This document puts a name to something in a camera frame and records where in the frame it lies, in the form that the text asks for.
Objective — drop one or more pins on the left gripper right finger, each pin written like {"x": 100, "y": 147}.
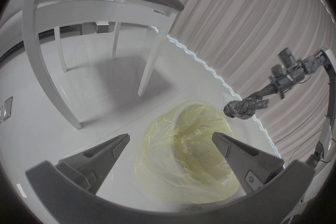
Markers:
{"x": 252, "y": 167}

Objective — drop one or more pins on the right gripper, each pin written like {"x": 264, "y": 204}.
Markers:
{"x": 282, "y": 82}

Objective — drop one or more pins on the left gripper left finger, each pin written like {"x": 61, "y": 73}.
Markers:
{"x": 89, "y": 167}

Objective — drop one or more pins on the black plastic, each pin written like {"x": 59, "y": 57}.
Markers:
{"x": 236, "y": 110}

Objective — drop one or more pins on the yellow plastic bag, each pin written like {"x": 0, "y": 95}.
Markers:
{"x": 162, "y": 165}

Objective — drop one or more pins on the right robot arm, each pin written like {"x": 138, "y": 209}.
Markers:
{"x": 309, "y": 65}

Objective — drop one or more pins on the white curtain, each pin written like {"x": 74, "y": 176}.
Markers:
{"x": 236, "y": 20}

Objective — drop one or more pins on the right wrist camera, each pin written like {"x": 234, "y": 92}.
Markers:
{"x": 276, "y": 70}

